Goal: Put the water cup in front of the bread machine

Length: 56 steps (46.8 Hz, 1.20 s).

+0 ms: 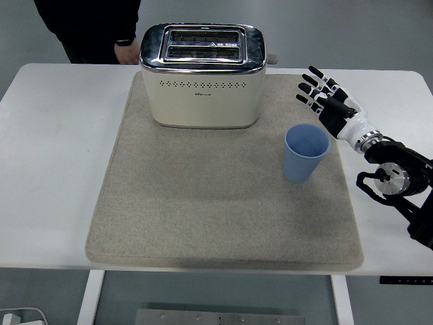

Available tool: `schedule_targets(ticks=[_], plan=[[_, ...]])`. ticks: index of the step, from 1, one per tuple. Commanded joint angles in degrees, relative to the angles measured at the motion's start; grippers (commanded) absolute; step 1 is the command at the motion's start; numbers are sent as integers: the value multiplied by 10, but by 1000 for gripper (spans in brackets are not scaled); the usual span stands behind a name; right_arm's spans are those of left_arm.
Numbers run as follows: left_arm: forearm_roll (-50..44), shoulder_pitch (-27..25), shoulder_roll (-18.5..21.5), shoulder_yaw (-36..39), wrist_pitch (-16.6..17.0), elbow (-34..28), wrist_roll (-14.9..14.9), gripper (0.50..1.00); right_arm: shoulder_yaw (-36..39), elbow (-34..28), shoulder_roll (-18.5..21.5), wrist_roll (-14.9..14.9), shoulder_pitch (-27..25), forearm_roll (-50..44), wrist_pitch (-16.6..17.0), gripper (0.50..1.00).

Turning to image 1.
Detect white table leg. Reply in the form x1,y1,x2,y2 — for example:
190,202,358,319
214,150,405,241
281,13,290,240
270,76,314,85
330,274,355,325
76,269,106,325

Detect person's hand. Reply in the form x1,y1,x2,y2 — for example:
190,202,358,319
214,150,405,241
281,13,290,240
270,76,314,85
114,43,140,65

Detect beige felt mat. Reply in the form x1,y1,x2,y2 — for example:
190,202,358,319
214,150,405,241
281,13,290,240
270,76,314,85
84,72,365,272

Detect cream and chrome toaster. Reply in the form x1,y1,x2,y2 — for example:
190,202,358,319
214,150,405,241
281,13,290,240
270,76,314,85
138,22,280,130

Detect person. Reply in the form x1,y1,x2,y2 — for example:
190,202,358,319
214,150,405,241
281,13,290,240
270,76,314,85
33,0,142,65

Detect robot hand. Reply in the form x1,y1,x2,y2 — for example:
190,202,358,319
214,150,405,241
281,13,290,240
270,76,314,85
296,65,373,148

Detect blue ribbed plastic cup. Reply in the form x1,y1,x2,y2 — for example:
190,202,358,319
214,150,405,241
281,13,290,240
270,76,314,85
283,123,331,184

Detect black table control panel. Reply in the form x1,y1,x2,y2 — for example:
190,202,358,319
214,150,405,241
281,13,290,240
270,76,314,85
379,276,433,285

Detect white floor device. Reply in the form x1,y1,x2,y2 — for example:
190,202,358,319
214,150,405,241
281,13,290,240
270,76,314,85
0,307,48,325

